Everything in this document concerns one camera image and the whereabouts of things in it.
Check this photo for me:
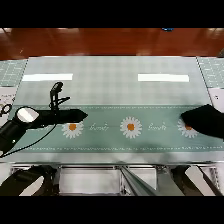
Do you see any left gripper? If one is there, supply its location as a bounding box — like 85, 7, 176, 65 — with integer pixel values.
47, 108, 76, 125

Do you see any black garment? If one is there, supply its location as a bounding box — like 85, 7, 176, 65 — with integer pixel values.
179, 103, 224, 141

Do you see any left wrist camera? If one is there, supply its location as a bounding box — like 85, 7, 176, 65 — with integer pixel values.
49, 81, 72, 111

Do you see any black cable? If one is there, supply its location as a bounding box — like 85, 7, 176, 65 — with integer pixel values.
0, 122, 60, 158

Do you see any silver frame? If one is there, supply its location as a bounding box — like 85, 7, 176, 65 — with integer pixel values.
0, 162, 224, 197

